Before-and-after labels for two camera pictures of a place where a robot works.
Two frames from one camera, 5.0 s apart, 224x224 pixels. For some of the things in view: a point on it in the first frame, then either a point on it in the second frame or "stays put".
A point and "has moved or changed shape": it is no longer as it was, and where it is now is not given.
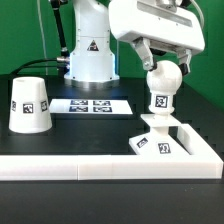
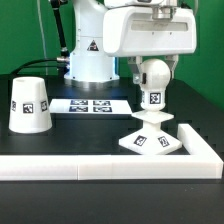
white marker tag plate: x=90 y=106 stays put
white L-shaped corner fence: x=202 y=162 stays put
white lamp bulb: x=163 y=81 has moved or changed shape
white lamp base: x=161 y=141 has moved or changed shape
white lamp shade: x=29 y=111 stays put
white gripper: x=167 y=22 to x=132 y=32
